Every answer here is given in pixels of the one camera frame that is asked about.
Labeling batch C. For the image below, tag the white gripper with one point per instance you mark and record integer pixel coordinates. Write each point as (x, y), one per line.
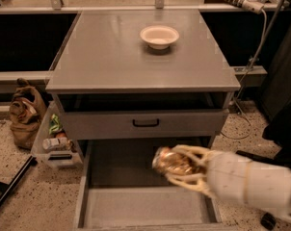
(228, 176)

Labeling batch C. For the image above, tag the crushed orange soda can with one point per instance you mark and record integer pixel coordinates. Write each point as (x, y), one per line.
(178, 163)

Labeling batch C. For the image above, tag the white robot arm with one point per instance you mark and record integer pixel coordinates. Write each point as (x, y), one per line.
(267, 188)

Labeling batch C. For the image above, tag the grey top drawer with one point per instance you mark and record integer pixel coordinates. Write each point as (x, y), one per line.
(118, 125)

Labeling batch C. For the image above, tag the open grey middle drawer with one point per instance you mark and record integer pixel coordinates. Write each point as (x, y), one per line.
(120, 191)

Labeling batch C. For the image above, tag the grey drawer cabinet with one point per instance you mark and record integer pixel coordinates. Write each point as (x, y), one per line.
(106, 67)

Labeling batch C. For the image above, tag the white can in bin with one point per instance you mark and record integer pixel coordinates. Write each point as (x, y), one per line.
(55, 143)

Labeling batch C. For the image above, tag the black office chair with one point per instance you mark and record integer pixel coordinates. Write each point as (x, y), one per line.
(278, 131)

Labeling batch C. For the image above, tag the white paper bowl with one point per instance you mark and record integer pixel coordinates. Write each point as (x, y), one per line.
(159, 37)

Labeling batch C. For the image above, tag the clear plastic storage bin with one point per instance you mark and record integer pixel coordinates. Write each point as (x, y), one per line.
(70, 156)

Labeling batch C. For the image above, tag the green snack packet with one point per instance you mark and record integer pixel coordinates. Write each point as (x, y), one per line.
(55, 125)

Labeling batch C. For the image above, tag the black metal bar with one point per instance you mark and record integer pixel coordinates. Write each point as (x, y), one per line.
(7, 188)

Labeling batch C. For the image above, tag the brown paper bag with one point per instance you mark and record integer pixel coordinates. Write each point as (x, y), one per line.
(26, 111)

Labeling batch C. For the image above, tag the black drawer handle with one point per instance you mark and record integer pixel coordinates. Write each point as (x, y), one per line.
(145, 123)

